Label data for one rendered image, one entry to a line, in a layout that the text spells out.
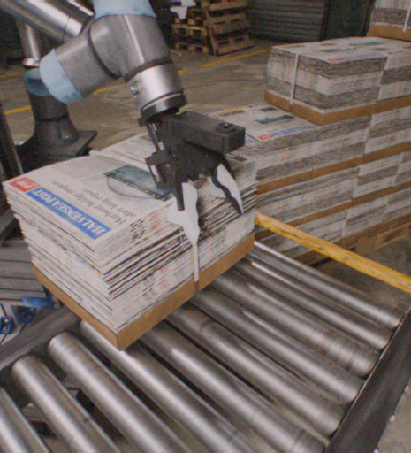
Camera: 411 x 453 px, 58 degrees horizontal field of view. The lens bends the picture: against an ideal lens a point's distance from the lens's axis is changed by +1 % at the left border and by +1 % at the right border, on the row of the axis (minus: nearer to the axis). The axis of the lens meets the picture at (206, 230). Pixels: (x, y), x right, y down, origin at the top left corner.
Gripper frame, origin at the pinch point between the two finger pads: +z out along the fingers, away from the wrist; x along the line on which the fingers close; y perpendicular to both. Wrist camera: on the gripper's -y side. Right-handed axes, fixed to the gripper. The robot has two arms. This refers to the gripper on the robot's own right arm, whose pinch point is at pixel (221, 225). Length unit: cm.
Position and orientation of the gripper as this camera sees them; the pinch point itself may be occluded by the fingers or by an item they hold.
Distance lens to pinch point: 58.0
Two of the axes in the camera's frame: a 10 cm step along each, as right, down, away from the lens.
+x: -6.7, 4.3, -6.1
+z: 3.7, 9.0, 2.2
